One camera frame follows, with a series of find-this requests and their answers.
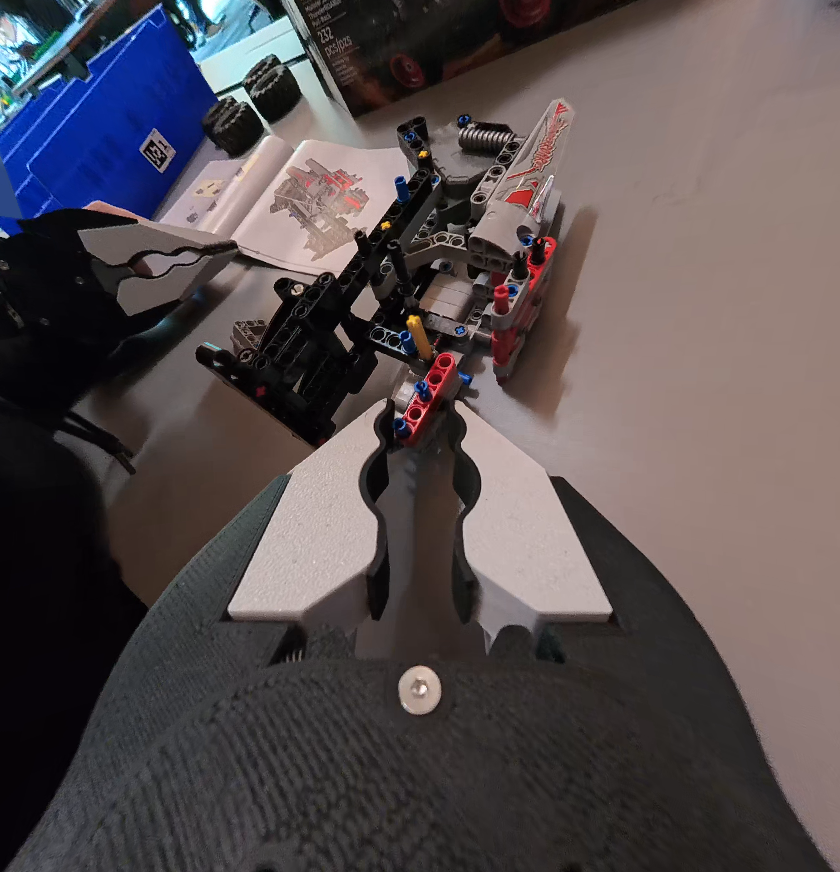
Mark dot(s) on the person's dark clothing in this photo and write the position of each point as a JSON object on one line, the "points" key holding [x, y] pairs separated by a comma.
{"points": [[25, 613]]}

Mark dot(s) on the toy brick truck chassis model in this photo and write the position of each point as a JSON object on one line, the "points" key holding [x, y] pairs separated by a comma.
{"points": [[324, 320]]}

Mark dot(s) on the grey desk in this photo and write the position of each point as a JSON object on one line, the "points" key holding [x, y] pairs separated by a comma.
{"points": [[699, 340]]}

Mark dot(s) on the white instruction booklet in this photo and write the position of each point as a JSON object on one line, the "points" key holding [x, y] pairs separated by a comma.
{"points": [[311, 170]]}

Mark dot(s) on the blue plastic bin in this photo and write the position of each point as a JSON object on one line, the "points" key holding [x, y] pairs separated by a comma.
{"points": [[107, 102]]}

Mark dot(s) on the red toy beam with pins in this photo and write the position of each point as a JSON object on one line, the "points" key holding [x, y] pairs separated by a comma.
{"points": [[430, 395]]}

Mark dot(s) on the dark toy set box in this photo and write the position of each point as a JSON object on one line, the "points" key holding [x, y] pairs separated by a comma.
{"points": [[420, 41]]}

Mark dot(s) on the black toy tyre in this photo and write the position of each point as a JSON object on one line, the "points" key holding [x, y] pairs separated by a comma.
{"points": [[273, 85], [233, 126]]}

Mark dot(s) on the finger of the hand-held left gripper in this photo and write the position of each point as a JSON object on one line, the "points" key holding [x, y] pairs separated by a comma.
{"points": [[154, 235], [161, 289]]}

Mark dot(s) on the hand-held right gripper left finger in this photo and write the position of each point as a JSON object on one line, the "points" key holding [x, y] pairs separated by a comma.
{"points": [[304, 531]]}

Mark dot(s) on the black white marker tag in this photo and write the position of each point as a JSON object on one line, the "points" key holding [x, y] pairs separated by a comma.
{"points": [[156, 150]]}

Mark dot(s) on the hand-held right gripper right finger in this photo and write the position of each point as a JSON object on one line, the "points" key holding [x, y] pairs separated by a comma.
{"points": [[529, 545]]}

